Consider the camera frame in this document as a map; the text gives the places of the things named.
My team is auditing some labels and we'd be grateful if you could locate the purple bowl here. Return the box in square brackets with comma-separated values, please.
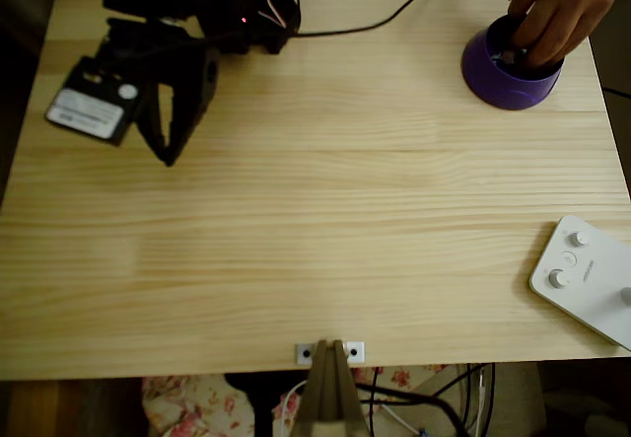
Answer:
[459, 12, 566, 111]

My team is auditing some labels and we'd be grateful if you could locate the person's hand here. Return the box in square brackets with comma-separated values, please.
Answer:
[506, 0, 625, 69]

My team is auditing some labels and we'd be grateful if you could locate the floral fabric cushion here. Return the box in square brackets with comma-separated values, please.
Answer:
[141, 363, 459, 437]

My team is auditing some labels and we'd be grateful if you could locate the black support leg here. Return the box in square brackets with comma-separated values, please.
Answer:
[224, 371, 276, 437]

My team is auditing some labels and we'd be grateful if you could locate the black aluminium mast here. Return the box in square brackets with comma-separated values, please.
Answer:
[291, 338, 372, 437]

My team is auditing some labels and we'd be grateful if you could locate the white control pad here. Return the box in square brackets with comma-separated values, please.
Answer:
[528, 215, 631, 352]

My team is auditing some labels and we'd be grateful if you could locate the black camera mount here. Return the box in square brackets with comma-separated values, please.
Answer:
[96, 17, 149, 76]

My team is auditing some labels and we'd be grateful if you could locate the black camera cable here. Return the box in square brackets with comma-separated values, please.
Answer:
[295, 0, 514, 38]

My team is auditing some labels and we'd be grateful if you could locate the aluminium corner bracket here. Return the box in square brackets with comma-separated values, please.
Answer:
[294, 340, 367, 364]

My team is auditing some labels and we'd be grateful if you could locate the white cable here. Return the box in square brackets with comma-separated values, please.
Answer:
[272, 380, 308, 437]
[382, 403, 420, 437]

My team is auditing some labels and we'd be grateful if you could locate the thick black cable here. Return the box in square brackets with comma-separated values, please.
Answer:
[354, 381, 472, 437]

